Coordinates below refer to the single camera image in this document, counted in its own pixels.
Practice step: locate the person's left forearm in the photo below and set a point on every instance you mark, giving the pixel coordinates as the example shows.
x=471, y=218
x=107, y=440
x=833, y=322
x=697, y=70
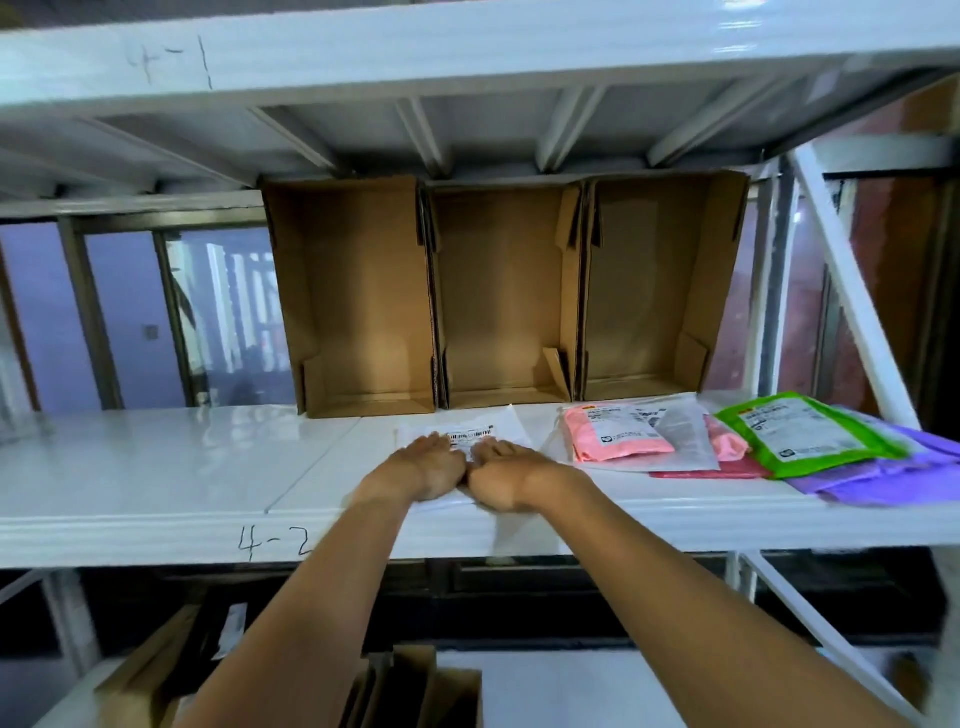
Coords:
x=300, y=622

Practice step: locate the open brown cardboard box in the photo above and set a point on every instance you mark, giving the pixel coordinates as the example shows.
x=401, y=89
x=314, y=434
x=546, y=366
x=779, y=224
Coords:
x=352, y=300
x=652, y=292
x=502, y=300

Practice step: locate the person's right hand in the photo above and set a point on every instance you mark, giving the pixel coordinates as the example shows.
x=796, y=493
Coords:
x=525, y=480

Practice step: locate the white metal shelf rack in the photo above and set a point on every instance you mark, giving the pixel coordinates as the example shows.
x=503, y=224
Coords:
x=150, y=472

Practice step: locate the person's right forearm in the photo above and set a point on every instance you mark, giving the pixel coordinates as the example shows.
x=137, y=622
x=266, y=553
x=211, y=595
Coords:
x=712, y=622

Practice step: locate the brown cardboard carton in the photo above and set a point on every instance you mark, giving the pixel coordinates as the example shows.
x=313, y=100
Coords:
x=457, y=701
x=405, y=682
x=135, y=675

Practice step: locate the black package with white label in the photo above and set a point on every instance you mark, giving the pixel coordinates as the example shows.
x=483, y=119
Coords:
x=229, y=630

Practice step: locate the person's left hand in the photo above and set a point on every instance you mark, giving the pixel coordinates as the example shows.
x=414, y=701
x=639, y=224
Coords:
x=420, y=469

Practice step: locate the small pink packet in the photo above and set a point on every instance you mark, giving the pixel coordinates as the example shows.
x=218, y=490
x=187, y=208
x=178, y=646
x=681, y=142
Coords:
x=585, y=439

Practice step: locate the purple mailer bag front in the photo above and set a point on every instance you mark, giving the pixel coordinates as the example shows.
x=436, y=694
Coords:
x=937, y=442

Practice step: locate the green mailer bag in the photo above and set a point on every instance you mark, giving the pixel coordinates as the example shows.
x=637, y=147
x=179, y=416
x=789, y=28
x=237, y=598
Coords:
x=810, y=435

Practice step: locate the red mailer bag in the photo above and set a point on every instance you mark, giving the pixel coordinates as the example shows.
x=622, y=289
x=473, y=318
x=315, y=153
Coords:
x=720, y=472

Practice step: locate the metal window frame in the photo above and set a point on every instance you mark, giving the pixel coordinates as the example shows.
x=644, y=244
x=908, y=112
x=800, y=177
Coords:
x=90, y=322

